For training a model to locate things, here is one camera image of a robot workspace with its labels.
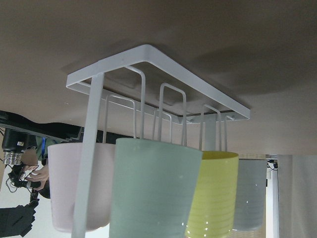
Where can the green cup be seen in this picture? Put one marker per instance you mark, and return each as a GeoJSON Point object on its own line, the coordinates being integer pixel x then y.
{"type": "Point", "coordinates": [153, 188]}

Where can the white cup rack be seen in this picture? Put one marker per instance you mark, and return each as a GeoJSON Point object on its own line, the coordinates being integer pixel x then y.
{"type": "Point", "coordinates": [90, 80]}

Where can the pink cup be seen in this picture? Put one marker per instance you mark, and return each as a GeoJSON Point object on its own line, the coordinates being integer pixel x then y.
{"type": "Point", "coordinates": [64, 163]}

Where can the yellow cup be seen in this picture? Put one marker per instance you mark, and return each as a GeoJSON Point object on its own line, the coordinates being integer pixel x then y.
{"type": "Point", "coordinates": [213, 206]}

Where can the grey cup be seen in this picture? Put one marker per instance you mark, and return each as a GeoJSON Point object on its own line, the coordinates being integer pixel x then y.
{"type": "Point", "coordinates": [250, 196]}

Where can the seated person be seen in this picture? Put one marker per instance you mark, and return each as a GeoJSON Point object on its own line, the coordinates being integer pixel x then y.
{"type": "Point", "coordinates": [35, 160]}

